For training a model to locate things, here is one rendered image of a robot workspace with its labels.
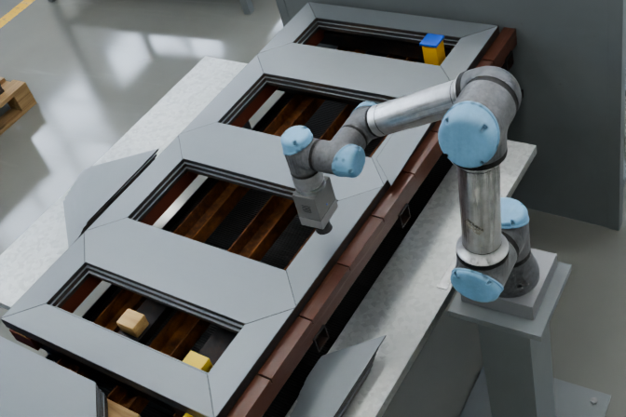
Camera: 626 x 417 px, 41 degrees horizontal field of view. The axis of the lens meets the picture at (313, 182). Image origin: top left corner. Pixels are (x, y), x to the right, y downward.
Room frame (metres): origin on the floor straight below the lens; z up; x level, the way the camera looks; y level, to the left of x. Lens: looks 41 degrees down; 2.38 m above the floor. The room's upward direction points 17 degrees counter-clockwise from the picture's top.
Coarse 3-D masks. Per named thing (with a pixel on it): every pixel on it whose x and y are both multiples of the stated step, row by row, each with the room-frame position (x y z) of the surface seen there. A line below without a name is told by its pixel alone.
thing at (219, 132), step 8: (216, 128) 2.16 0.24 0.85; (224, 128) 2.15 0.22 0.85; (232, 128) 2.14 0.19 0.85; (208, 136) 2.14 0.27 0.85; (216, 136) 2.13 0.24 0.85; (224, 136) 2.11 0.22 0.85; (200, 144) 2.11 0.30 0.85; (208, 144) 2.10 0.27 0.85; (216, 144) 2.08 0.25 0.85; (192, 152) 2.08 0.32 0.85; (200, 152) 2.07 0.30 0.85; (208, 152) 2.06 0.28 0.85; (192, 160) 2.04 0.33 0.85; (200, 160) 2.03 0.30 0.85
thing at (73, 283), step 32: (352, 32) 2.52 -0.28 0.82; (384, 32) 2.44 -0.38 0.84; (416, 32) 2.36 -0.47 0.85; (256, 96) 2.32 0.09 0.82; (352, 96) 2.15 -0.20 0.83; (384, 96) 2.07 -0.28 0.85; (160, 192) 1.97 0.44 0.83; (288, 192) 1.79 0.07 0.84; (384, 192) 1.68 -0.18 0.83; (64, 288) 1.68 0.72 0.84; (128, 288) 1.62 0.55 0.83; (224, 320) 1.40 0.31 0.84; (288, 320) 1.34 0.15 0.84; (64, 352) 1.46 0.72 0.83; (160, 352) 1.37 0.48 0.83; (128, 384) 1.31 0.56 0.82; (224, 416) 1.14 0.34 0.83
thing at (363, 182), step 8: (368, 168) 1.77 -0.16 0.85; (376, 168) 1.76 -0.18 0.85; (360, 176) 1.75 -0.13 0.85; (368, 176) 1.74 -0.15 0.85; (376, 176) 1.73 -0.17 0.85; (352, 184) 1.72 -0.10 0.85; (360, 184) 1.72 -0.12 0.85; (368, 184) 1.71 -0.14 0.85; (352, 192) 1.70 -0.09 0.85; (360, 192) 1.69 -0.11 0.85
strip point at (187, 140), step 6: (204, 126) 2.20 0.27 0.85; (210, 126) 2.19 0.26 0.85; (186, 132) 2.19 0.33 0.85; (192, 132) 2.18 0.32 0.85; (198, 132) 2.17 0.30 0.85; (204, 132) 2.16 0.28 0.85; (180, 138) 2.17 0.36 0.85; (186, 138) 2.16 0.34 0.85; (192, 138) 2.15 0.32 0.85; (198, 138) 2.14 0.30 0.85; (180, 144) 2.14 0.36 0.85; (186, 144) 2.13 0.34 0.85; (192, 144) 2.12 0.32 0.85; (186, 150) 2.10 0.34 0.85
